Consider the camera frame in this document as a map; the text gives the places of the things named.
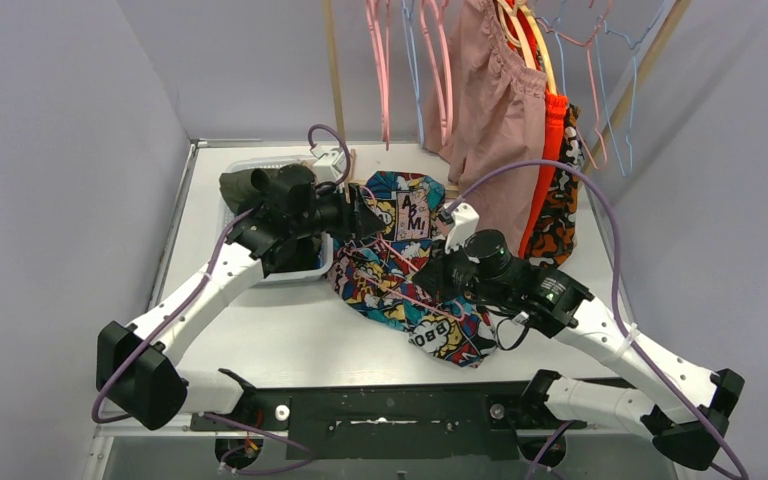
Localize thin blue wire hanger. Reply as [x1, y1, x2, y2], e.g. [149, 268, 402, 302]
[400, 0, 425, 147]

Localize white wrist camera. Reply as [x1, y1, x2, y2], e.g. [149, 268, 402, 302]
[445, 202, 479, 254]
[311, 146, 349, 185]

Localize olive green shorts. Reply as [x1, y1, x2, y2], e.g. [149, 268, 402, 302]
[219, 168, 278, 216]

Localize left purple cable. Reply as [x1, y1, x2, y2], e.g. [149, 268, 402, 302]
[91, 123, 353, 477]

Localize wooden clothes rack frame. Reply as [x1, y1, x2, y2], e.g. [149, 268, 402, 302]
[325, 1, 683, 141]

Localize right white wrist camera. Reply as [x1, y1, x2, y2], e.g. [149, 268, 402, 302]
[445, 202, 479, 254]

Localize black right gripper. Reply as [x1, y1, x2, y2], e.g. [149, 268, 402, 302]
[415, 233, 509, 305]

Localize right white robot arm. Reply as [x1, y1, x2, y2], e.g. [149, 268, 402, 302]
[413, 230, 745, 471]

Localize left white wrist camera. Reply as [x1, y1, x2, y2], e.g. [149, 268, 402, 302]
[311, 146, 349, 185]

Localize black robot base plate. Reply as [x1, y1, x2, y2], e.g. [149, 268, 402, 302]
[190, 381, 561, 461]

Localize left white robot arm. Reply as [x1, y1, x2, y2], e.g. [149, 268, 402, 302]
[91, 163, 385, 430]

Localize comic print shorts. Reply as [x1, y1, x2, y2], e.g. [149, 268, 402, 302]
[325, 171, 498, 368]

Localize white perforated plastic basket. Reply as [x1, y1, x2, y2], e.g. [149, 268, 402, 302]
[223, 155, 333, 284]

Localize dusty pink shorts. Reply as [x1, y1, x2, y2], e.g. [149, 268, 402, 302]
[423, 1, 547, 252]

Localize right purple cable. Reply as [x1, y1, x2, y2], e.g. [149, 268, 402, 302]
[440, 158, 750, 480]

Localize orange red shorts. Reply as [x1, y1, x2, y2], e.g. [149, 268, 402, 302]
[496, 0, 571, 260]

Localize thick pink plastic hanger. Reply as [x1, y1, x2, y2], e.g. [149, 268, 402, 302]
[419, 0, 454, 144]

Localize purple cable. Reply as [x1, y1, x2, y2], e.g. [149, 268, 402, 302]
[440, 158, 750, 480]
[91, 123, 353, 477]

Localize black orange patterned shorts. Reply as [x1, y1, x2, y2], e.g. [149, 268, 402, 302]
[525, 104, 584, 267]

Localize empty pink wire hanger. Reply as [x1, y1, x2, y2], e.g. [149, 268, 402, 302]
[534, 1, 614, 171]

